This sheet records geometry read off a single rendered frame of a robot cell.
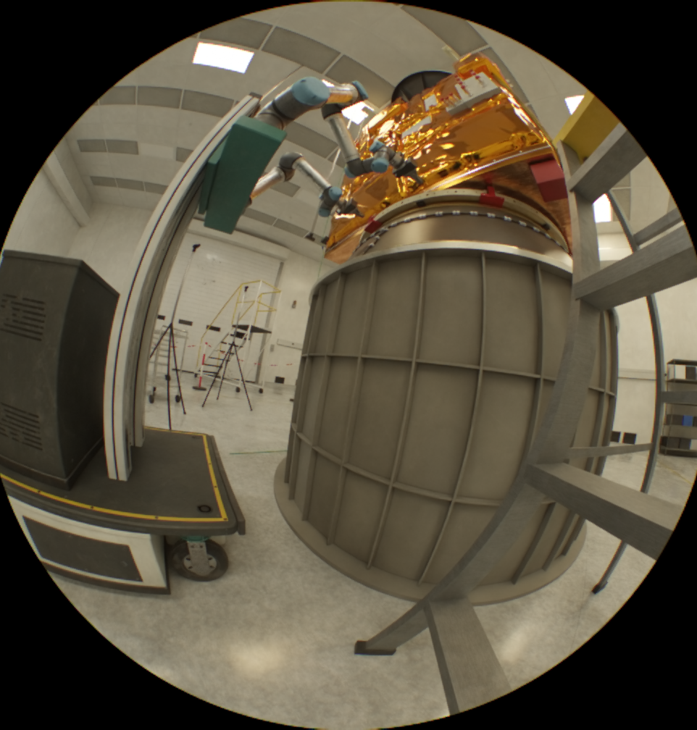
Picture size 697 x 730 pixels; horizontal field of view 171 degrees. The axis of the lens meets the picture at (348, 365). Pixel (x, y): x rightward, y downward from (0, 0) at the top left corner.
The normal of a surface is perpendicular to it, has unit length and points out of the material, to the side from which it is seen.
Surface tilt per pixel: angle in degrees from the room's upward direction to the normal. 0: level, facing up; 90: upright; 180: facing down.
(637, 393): 90
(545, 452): 93
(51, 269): 90
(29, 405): 90
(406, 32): 180
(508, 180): 180
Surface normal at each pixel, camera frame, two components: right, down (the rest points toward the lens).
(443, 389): -0.46, -0.13
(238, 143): -0.16, 0.99
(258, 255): 0.58, 0.04
